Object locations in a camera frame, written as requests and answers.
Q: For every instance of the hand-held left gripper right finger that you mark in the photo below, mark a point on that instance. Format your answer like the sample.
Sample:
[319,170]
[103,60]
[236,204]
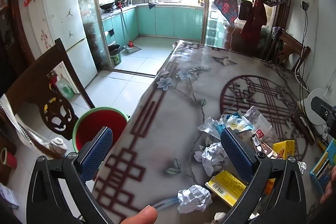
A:
[236,155]

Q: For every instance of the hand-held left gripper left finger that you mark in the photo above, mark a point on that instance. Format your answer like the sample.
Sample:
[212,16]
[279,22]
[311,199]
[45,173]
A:
[97,151]

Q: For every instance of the white paper ball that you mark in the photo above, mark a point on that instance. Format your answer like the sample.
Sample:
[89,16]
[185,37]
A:
[214,158]
[194,199]

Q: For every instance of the red bucket with green rim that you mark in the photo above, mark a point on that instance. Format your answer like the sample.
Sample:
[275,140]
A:
[99,121]

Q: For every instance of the yellow box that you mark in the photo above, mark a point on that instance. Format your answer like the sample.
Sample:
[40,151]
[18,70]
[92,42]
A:
[225,187]

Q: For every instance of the small yellow carton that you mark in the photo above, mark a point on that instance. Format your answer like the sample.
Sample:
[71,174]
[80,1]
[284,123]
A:
[284,149]

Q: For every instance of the black shoulder bag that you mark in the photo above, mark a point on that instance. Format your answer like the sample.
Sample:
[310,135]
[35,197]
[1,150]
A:
[245,10]

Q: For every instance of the black trash bin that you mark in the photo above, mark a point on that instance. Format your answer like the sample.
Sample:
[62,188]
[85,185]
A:
[114,52]

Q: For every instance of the person's left hand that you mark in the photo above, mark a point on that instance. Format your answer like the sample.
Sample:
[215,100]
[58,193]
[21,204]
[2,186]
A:
[143,216]

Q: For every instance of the person's right hand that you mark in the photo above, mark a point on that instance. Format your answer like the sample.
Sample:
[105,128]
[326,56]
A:
[329,187]

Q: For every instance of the blue and white snack wrapper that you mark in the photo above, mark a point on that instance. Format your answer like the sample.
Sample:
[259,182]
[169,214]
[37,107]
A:
[235,123]

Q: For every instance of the clear plastic wrapper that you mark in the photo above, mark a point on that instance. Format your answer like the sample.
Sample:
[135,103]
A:
[210,127]

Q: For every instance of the clear plastic bottle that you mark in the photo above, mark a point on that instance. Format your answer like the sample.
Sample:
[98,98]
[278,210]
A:
[262,127]

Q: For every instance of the carved dark wooden chair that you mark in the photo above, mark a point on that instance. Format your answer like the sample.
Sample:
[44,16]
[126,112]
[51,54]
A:
[60,108]

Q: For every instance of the crumpled foil piece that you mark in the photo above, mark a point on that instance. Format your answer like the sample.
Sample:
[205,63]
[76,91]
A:
[302,167]

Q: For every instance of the green detergent bottle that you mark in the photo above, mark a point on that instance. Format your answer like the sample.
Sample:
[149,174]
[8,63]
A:
[64,88]

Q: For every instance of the white cloth with beads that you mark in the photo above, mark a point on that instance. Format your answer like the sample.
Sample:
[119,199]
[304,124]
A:
[23,127]

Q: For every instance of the blue box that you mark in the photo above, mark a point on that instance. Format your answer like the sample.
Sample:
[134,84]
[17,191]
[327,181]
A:
[321,166]

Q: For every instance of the white round fan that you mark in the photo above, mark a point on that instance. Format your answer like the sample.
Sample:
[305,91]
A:
[315,113]

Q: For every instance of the red cup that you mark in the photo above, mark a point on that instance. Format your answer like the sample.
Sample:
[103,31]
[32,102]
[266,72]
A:
[8,158]

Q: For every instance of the grey dustpan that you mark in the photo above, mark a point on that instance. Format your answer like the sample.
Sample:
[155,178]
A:
[132,48]

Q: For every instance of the wooden chair with slatted back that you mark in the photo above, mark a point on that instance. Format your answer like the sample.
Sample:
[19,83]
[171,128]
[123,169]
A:
[291,48]

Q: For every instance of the white refrigerator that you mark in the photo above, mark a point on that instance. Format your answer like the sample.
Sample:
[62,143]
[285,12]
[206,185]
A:
[65,29]

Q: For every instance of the red hanging garment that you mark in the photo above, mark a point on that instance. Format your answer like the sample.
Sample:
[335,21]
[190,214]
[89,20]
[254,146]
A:
[254,22]

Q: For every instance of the black wok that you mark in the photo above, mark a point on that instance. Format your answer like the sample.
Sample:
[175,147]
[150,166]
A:
[107,5]

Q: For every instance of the teal kitchen cabinets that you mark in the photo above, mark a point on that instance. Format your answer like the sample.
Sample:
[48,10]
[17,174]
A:
[168,22]

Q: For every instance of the dark wooden cabinet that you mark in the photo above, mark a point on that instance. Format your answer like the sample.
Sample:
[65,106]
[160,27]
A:
[10,29]

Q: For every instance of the black camera device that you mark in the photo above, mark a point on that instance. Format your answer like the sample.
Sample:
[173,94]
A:
[321,108]

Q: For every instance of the wall charger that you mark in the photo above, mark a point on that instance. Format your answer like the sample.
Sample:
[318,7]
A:
[307,3]

